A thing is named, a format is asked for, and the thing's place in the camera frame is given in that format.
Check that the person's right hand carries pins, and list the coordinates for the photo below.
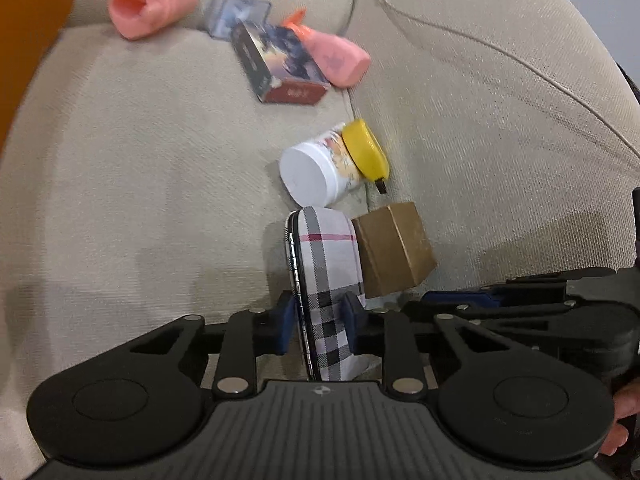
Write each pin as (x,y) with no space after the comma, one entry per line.
(622,405)

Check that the clear plastic case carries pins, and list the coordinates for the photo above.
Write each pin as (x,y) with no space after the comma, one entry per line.
(232,10)

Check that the orange-rimmed storage box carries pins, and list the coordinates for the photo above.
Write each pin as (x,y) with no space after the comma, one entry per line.
(30,20)

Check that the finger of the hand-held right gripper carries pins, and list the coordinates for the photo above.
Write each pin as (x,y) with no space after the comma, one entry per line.
(520,320)
(455,298)

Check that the phone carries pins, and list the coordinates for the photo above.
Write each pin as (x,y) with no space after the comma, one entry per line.
(327,260)

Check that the brown cardboard box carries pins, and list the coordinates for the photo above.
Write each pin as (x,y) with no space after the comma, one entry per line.
(392,252)

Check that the dark printed box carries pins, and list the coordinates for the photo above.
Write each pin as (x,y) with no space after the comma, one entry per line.
(282,57)

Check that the beige fabric sofa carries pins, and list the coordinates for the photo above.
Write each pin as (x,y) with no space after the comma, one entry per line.
(150,185)

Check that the pink cup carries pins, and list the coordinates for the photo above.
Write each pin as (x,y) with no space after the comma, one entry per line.
(155,2)

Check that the white printed jar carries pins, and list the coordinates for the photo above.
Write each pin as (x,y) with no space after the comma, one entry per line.
(312,172)

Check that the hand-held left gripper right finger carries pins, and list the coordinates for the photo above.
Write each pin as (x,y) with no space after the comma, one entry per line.
(351,322)

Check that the pink bottle with orange cap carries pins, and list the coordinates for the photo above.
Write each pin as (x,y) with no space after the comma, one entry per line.
(335,57)

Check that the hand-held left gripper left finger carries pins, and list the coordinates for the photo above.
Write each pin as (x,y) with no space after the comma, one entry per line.
(285,327)

